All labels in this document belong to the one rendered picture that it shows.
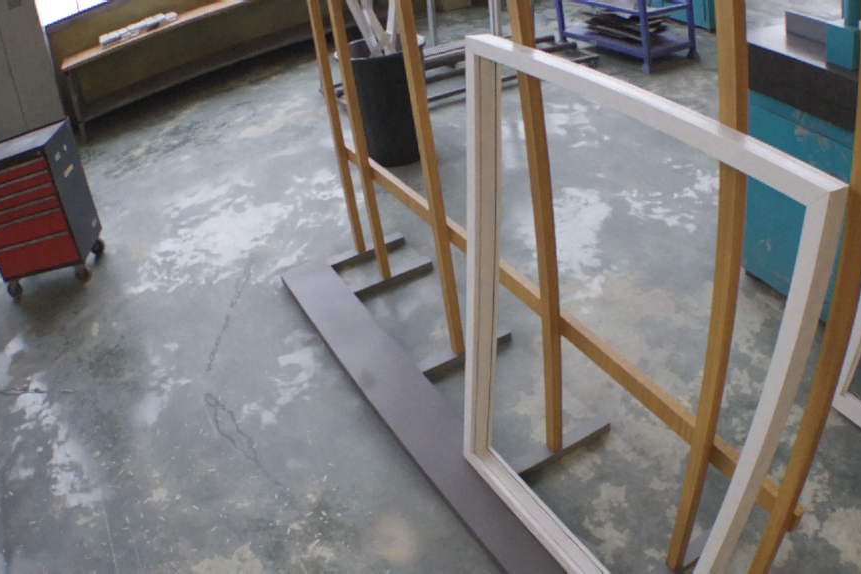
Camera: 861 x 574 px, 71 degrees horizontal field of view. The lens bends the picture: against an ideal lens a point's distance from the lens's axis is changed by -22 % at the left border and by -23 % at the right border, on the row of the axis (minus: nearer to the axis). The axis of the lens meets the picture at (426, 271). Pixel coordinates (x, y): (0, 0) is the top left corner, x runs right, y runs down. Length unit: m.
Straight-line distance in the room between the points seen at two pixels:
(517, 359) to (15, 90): 6.27
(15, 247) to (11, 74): 3.62
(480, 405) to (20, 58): 6.51
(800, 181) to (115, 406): 3.02
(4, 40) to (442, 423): 6.39
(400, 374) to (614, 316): 0.95
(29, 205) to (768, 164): 4.00
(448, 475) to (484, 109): 1.24
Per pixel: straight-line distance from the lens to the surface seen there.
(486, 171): 2.05
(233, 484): 2.84
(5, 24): 7.92
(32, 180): 4.41
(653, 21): 6.63
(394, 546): 2.47
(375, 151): 4.79
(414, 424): 2.79
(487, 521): 2.42
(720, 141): 1.29
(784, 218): 3.20
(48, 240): 4.55
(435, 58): 6.42
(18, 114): 8.06
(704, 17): 7.83
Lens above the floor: 1.97
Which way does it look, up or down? 32 degrees down
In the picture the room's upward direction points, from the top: 10 degrees counter-clockwise
